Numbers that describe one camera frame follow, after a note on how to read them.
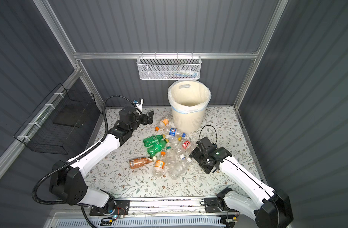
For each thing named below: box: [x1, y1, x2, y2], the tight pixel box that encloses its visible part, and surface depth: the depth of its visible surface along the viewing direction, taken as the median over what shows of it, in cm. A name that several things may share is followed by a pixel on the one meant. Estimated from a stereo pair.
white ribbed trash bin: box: [167, 79, 212, 133], surface depth 97 cm
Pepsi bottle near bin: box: [164, 127, 187, 138], surface depth 102 cm
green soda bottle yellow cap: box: [146, 138, 170, 157], surface depth 93 cm
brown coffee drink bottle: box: [129, 157, 153, 170], surface depth 86 cm
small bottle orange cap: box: [154, 117, 170, 132], surface depth 108 cm
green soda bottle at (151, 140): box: [142, 133, 166, 148], surface depth 98 cm
